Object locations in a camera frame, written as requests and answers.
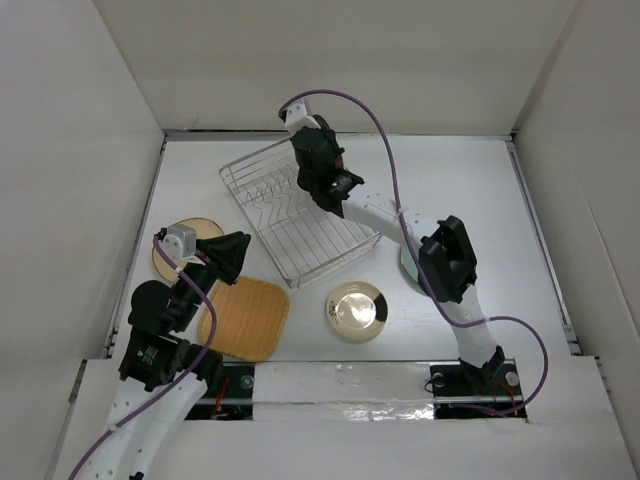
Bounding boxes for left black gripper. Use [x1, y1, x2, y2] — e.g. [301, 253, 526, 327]
[172, 229, 250, 329]

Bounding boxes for small black plate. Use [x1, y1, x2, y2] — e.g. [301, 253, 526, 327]
[313, 114, 337, 146]

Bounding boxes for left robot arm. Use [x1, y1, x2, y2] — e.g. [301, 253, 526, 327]
[69, 225, 251, 479]

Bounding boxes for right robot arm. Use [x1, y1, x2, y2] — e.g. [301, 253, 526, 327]
[290, 126, 505, 396]

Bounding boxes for round wooden plate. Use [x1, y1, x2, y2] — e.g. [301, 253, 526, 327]
[151, 217, 224, 283]

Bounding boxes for woven bamboo square tray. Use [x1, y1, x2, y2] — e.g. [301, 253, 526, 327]
[210, 276, 289, 362]

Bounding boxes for gold rimmed cream plate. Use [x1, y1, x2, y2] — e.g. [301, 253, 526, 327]
[325, 281, 389, 343]

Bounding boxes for light green flower bowl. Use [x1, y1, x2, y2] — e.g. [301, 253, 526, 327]
[399, 247, 425, 295]

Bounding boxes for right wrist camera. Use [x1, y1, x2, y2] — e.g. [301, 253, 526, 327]
[278, 99, 320, 135]

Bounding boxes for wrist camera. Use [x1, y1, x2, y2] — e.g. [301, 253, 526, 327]
[278, 99, 320, 135]
[159, 224, 197, 261]

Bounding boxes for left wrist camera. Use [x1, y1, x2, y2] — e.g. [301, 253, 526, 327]
[159, 224, 197, 261]

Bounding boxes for wire dish rack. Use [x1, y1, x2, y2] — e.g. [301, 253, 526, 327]
[219, 139, 380, 289]

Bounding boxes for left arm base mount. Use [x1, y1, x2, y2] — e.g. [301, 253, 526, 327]
[186, 362, 255, 421]

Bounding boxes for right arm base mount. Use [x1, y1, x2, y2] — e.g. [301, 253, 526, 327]
[424, 359, 527, 420]

